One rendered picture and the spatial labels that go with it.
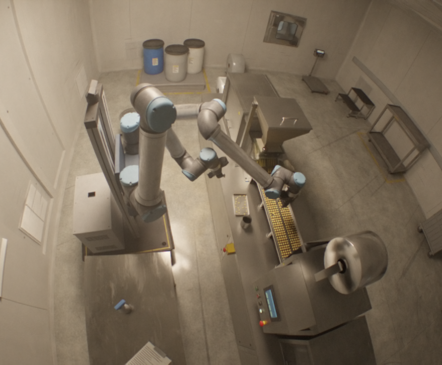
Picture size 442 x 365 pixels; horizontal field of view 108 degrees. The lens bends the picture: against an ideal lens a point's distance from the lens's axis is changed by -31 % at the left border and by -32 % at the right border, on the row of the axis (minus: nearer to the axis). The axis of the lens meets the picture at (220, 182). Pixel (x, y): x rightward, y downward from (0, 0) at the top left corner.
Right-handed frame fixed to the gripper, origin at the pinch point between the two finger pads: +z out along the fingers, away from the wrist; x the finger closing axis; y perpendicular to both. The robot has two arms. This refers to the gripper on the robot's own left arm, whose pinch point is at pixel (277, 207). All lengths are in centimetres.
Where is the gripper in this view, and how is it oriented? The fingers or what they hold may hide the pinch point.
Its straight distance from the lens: 175.7
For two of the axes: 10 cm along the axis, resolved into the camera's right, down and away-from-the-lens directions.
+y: 9.4, -1.9, 2.9
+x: -3.2, -8.1, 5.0
